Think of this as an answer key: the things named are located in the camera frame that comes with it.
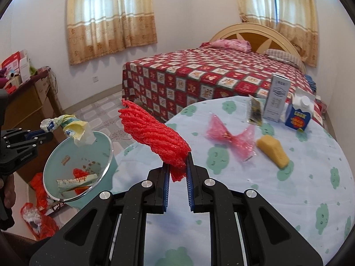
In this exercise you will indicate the small dark snack packet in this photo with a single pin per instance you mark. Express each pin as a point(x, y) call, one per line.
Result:
point(255, 110)

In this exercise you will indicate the person's left hand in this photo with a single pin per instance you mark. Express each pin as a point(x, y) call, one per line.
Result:
point(8, 189)

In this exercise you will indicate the brown wooden cabinet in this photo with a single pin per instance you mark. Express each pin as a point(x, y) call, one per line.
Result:
point(30, 108)

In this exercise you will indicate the blue white capped carton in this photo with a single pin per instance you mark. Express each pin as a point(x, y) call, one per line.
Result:
point(299, 116)

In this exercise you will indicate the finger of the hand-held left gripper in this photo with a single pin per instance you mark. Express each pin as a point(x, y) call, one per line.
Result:
point(40, 138)

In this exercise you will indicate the white flattened carton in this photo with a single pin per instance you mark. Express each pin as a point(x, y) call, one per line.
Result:
point(77, 183)

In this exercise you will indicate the striped pillow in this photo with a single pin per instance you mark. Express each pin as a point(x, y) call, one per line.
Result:
point(283, 56)

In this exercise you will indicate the tall grey white carton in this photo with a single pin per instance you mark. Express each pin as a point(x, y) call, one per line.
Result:
point(276, 99)

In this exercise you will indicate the cream wooden headboard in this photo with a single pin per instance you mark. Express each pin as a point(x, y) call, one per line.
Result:
point(249, 33)

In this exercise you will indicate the pink translucent plastic wrapper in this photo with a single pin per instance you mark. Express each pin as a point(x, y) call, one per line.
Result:
point(241, 141)

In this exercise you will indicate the beige patterned curtain panel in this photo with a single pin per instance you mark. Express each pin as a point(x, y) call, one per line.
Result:
point(299, 16)
point(255, 0)

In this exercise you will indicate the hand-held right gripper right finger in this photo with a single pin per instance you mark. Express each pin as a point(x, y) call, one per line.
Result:
point(190, 188)

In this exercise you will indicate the white wall socket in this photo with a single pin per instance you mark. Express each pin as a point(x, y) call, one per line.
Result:
point(95, 79)

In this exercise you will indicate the red white printed box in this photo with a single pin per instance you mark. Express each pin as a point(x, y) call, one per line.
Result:
point(11, 61)

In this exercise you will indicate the bed with red quilt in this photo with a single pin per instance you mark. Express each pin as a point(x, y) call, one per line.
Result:
point(194, 74)

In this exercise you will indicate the red plastic floor bag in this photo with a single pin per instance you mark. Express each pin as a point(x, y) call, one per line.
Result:
point(38, 191)

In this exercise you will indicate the white yellow wrapper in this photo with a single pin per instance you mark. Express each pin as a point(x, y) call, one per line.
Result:
point(75, 130)

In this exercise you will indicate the blue folded cloth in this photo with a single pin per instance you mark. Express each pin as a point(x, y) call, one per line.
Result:
point(311, 82)

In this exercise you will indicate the magenta cloth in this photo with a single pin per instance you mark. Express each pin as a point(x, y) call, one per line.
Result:
point(3, 79)

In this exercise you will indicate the orange plastic floor bag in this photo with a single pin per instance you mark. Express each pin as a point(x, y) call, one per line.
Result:
point(41, 224)

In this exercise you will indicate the window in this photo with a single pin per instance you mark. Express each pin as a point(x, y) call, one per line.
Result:
point(276, 5)

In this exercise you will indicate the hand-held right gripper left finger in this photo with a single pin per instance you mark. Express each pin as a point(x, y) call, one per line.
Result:
point(166, 188)

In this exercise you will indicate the pink floral pillow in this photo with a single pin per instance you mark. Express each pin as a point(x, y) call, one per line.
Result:
point(230, 45)

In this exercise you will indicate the yellow sponge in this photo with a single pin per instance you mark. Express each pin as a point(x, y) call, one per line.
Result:
point(273, 151)

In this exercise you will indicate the teal trash bin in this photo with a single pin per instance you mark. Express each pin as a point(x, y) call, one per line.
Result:
point(69, 155)

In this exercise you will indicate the wide beige patterned curtain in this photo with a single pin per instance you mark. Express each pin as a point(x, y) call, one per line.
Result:
point(111, 19)

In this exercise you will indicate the red foam net sleeve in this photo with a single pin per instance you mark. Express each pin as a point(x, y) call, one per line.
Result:
point(155, 135)

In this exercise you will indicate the white open box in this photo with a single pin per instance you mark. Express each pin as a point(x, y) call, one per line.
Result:
point(25, 69)

